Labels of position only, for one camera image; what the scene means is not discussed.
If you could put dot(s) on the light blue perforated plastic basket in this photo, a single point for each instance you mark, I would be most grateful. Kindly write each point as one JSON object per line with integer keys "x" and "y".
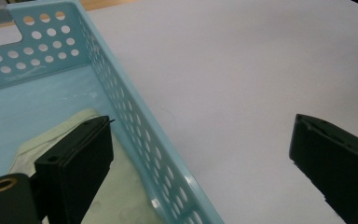
{"x": 43, "y": 90}

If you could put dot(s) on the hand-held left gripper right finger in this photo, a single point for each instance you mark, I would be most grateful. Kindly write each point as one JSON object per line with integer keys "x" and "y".
{"x": 338, "y": 165}

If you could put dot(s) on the light green cloth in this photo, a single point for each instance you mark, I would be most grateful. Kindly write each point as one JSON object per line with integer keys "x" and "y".
{"x": 121, "y": 186}

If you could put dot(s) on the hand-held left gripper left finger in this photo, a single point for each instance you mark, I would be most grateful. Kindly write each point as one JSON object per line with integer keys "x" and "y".
{"x": 74, "y": 169}

